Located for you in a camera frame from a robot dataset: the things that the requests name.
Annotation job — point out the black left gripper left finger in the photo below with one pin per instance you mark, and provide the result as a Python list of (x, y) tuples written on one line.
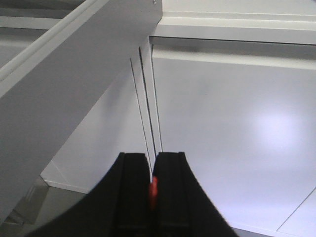
[(116, 207)]

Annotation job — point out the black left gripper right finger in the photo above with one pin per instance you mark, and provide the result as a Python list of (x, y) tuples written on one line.
[(183, 208)]

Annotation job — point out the red plastic spoon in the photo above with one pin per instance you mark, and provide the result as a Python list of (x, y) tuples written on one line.
[(153, 193)]

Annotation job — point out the grey cabinet door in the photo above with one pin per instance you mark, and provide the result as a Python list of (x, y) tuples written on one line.
[(48, 88)]

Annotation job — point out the white cabinet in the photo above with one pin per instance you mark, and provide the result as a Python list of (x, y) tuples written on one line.
[(231, 83)]

